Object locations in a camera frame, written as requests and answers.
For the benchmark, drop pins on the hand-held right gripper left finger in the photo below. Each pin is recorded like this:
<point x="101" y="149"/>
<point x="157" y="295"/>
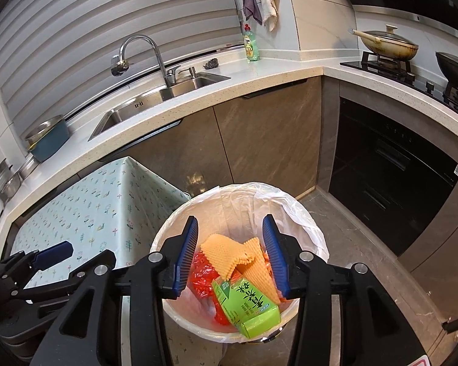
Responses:
<point x="185" y="255"/>

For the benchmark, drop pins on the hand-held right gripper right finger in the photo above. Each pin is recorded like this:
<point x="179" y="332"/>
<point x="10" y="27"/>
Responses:
<point x="274" y="255"/>

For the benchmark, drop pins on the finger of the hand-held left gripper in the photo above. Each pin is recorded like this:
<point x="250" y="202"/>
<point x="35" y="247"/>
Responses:
<point x="53" y="255"/>
<point x="76" y="272"/>

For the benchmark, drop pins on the orange foam fruit net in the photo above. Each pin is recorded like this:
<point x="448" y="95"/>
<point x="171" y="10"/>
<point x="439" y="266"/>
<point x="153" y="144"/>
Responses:
<point x="221" y="251"/>
<point x="261" y="278"/>

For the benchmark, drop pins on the red plastic bag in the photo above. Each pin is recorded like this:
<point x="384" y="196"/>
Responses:
<point x="204" y="278"/>

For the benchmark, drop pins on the green drink carton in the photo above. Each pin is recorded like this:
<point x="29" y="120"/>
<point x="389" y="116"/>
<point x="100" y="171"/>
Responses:
<point x="248" y="308"/>

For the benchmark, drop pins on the white lined trash bin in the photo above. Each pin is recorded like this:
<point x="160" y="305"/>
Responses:
<point x="232" y="206"/>

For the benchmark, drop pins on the floral printed tablecloth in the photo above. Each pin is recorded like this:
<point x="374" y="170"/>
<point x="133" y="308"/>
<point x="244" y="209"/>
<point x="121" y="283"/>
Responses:
<point x="99" y="206"/>

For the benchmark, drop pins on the stack of steel plates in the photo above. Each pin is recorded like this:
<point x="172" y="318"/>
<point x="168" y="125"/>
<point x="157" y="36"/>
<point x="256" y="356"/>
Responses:
<point x="27" y="167"/>

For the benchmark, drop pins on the tall steel pot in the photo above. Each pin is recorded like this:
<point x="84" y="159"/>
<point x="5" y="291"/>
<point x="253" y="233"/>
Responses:
<point x="0" y="171"/>

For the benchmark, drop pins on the blue plastic basin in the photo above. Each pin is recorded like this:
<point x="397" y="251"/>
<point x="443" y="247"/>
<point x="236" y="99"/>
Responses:
<point x="49" y="146"/>

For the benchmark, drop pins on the brown kitchen cabinet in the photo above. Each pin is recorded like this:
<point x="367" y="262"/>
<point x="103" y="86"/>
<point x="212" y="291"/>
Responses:
<point x="267" y="133"/>

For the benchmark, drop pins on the large steel bowl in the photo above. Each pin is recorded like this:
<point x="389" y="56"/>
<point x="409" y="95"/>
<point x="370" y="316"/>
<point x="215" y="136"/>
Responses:
<point x="42" y="129"/>

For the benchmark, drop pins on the black built-in oven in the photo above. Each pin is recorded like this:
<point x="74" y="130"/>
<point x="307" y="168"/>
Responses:
<point x="385" y="167"/>

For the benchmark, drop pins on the stainless steel sink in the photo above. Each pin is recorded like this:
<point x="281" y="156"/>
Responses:
<point x="168" y="93"/>

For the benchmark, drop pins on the dark scouring pad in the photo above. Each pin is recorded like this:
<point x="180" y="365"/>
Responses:
<point x="211" y="63"/>

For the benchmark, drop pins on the chrome kitchen faucet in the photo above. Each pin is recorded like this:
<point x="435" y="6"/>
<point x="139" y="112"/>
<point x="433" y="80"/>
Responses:
<point x="158" y="55"/>

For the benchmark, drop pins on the green dish soap bottle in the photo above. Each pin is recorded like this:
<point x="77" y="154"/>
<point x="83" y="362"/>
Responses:
<point x="251" y="45"/>

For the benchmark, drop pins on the black gas stove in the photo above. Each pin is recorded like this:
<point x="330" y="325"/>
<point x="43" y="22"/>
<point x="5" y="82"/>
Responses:
<point x="423" y="80"/>

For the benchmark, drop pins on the frying pan with lid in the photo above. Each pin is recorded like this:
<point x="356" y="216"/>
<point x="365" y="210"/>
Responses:
<point x="389" y="45"/>

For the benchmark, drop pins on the striped window blind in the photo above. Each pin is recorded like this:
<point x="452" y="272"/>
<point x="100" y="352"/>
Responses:
<point x="99" y="15"/>

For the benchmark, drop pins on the purple hanging cloth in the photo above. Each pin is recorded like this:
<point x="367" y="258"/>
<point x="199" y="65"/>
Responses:
<point x="250" y="5"/>

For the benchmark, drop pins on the beige hanging cloth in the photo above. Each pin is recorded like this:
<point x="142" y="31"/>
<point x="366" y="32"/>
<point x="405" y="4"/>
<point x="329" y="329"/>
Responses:
<point x="269" y="3"/>

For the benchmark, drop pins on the black wok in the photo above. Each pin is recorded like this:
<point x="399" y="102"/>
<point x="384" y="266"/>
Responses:
<point x="454" y="68"/>

